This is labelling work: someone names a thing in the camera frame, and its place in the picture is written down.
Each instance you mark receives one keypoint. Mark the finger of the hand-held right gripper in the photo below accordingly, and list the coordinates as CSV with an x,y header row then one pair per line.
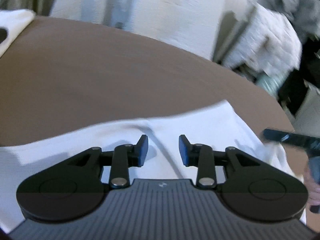
x,y
295,138

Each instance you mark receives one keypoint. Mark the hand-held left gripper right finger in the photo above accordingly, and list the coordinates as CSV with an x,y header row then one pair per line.
x,y
183,150

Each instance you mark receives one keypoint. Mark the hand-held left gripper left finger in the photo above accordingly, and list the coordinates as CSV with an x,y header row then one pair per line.
x,y
143,150

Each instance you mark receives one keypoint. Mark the white shirt green trim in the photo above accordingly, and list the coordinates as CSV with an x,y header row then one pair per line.
x,y
212,125

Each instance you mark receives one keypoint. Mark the person's right hand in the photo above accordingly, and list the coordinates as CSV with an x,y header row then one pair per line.
x,y
311,187

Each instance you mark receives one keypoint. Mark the pale green ribbed container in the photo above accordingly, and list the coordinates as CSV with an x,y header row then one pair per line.
x,y
270,82

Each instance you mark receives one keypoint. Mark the grey crumpled cloth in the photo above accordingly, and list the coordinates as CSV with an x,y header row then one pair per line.
x,y
295,2

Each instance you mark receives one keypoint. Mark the white curtain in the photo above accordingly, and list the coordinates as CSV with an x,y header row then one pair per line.
x,y
162,5

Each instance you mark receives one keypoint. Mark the white folded shirt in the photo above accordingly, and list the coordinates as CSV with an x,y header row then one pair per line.
x,y
17,20

